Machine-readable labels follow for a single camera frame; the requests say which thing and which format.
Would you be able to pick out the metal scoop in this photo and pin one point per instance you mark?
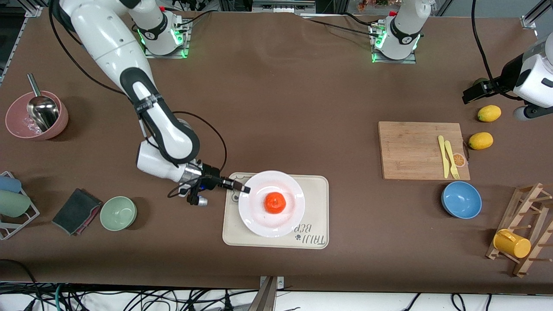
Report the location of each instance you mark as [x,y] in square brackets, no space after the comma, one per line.
[43,112]

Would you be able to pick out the pink bowl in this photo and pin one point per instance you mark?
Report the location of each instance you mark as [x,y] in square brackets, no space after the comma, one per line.
[17,125]

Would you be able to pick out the metal mount bracket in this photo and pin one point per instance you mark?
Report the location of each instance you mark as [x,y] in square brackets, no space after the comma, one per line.
[270,293]

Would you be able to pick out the green plate in rack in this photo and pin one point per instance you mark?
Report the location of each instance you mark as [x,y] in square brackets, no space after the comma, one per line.
[15,204]

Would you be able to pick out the pink folded cloth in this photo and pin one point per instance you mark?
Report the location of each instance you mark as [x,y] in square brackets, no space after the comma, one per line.
[92,214]

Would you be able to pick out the yellow mug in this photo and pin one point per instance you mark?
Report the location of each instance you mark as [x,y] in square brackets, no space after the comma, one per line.
[514,245]

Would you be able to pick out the light blue cup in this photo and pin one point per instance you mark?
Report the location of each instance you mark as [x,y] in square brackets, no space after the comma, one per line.
[9,184]

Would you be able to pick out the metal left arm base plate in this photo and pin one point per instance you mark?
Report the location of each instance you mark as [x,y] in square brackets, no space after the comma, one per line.
[410,60]

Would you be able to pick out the yellow plastic fork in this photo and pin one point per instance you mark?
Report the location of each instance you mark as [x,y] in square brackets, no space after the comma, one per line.
[449,153]

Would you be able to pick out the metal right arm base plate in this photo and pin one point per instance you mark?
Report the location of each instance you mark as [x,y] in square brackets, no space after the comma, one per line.
[149,55]

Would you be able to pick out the blue bowl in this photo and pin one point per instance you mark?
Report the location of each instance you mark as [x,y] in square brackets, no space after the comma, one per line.
[461,201]

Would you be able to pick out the toy orange slice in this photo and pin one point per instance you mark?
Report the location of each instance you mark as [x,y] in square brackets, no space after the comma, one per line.
[461,160]

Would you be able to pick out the dark green avocado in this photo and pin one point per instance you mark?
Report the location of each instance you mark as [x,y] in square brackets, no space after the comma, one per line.
[478,81]

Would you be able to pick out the cream bear print tray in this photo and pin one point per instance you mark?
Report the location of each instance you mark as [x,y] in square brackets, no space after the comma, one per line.
[315,194]

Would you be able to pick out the white plate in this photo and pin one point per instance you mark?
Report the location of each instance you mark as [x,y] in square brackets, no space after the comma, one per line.
[259,216]

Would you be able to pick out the yellow plastic knife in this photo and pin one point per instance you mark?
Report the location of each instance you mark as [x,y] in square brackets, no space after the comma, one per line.
[443,157]

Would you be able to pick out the yellow lemon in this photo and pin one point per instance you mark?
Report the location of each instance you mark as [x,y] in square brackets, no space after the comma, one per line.
[481,141]
[489,113]

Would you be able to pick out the light green bowl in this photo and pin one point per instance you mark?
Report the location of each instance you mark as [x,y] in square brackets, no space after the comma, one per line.
[117,214]

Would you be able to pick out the wooden mug rack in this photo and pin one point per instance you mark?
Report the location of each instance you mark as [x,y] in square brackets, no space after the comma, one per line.
[528,262]

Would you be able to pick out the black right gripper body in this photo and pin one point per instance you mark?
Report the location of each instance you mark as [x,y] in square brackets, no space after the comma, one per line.
[211,180]

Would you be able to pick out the dark grey folded cloth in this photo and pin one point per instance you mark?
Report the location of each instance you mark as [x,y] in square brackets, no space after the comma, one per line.
[73,211]

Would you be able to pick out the wooden cutting board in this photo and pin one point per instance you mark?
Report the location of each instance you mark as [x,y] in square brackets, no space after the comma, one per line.
[414,147]

